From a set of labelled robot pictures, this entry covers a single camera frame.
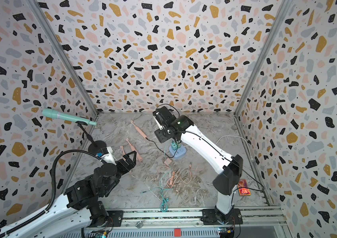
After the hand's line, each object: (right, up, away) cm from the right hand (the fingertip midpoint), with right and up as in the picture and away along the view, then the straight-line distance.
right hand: (164, 134), depth 77 cm
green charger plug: (+6, -8, +17) cm, 20 cm away
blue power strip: (+9, -13, +20) cm, 25 cm away
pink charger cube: (+1, -18, +14) cm, 23 cm away
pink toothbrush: (-20, -1, +32) cm, 38 cm away
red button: (+7, -48, -5) cm, 49 cm away
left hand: (-13, -10, -6) cm, 18 cm away
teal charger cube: (+5, -8, +17) cm, 20 cm away
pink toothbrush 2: (-29, -13, +20) cm, 37 cm away
